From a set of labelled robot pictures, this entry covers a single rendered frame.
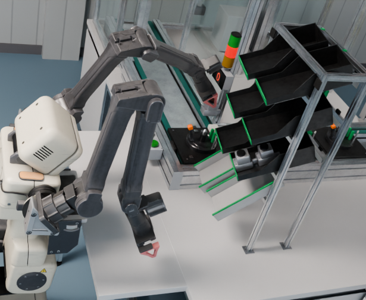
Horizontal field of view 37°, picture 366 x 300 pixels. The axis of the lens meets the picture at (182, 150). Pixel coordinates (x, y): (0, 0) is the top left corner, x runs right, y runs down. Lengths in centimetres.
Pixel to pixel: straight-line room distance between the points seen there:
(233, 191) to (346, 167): 77
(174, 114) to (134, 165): 112
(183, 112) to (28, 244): 111
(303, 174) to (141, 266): 95
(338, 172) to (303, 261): 61
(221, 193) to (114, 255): 47
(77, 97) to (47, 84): 254
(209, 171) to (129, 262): 50
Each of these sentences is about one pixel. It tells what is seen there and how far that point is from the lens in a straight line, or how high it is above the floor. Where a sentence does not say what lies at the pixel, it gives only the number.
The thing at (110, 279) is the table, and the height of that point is 86.
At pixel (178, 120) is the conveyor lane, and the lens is 263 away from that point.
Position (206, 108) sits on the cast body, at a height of 117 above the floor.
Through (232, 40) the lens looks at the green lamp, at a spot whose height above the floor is 139.
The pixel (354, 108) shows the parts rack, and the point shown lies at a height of 154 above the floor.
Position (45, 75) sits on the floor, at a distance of 454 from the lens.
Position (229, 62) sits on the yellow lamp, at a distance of 244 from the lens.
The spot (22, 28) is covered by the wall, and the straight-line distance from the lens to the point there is 471.
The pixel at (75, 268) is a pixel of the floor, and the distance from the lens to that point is 308.
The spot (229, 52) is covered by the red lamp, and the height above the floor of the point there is 134.
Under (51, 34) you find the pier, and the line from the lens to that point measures 466.
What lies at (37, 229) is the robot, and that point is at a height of 113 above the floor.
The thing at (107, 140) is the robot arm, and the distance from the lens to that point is 150.
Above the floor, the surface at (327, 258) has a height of 86.
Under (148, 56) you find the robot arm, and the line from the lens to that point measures 178.
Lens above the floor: 237
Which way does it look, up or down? 36 degrees down
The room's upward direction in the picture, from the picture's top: 16 degrees clockwise
